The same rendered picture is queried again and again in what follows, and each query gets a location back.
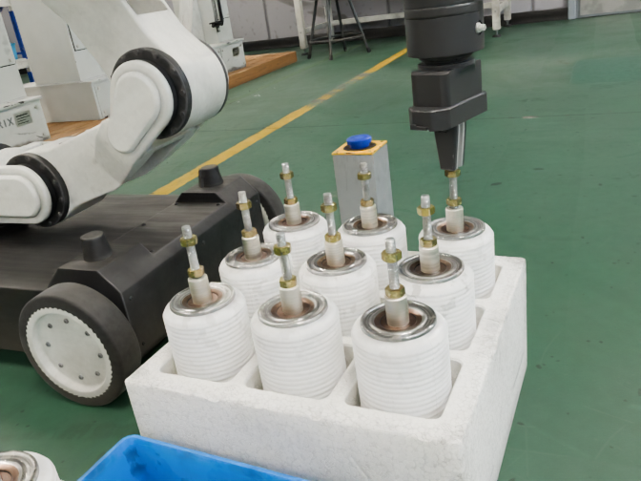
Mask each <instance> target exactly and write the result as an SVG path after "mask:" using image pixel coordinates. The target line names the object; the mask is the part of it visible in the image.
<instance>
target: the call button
mask: <svg viewBox="0 0 641 481"><path fill-rule="evenodd" d="M371 141H372V139H371V136H370V135H355V136H350V137H349V138H348V139H347V140H346V142H347V145H350V148H351V149H361V148H366V147H368V146H369V143H370V142H371Z"/></svg>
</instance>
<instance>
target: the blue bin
mask: <svg viewBox="0 0 641 481"><path fill-rule="evenodd" d="M77 481H309V480H305V479H301V478H298V477H295V476H291V475H287V474H283V473H280V472H276V471H269V470H267V469H263V468H259V467H255V466H252V465H248V464H244V463H240V462H237V461H234V460H230V459H226V458H222V457H219V456H215V455H212V454H208V453H205V452H201V451H197V450H191V449H187V448H183V447H180V446H176V445H173V444H169V443H165V442H161V441H158V440H155V439H151V438H147V437H144V436H140V435H129V436H127V437H124V438H123V439H121V440H120V441H119V442H117V443H116V444H115V445H114V446H113V447H112V448H111V449H110V450H109V451H108V452H107V453H106V454H105V455H104V456H103V457H101V458H100V459H99V460H98V461H97V462H96V463H95V464H94V465H93V466H92V467H91V468H90V469H89V470H88V471H87V472H85V473H84V474H83V475H82V476H81V477H80V478H79V479H78V480H77Z"/></svg>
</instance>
